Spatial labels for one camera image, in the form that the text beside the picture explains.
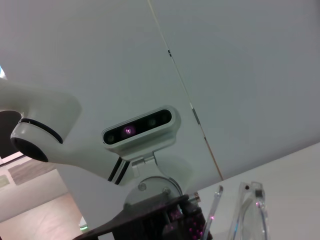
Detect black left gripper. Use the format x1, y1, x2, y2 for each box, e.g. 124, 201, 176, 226
72, 193, 213, 240

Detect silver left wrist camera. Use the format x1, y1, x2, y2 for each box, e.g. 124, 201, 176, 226
100, 104, 181, 161

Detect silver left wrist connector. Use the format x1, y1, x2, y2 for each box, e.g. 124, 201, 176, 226
191, 190, 202, 205

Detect clear transparent glasses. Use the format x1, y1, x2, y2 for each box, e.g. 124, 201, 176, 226
202, 181, 271, 240

